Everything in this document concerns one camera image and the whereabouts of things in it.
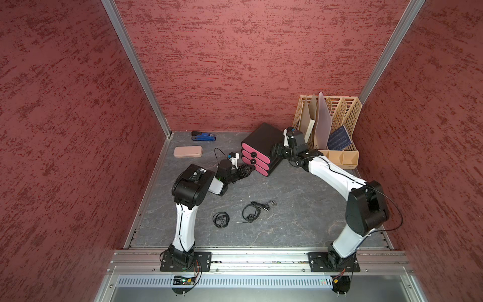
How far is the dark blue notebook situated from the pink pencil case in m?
0.75

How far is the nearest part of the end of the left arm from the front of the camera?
2.75 ft

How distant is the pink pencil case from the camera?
42.9 inches

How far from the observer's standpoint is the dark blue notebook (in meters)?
1.00


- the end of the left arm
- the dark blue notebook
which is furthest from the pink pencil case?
the dark blue notebook

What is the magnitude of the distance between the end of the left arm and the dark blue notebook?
48cm
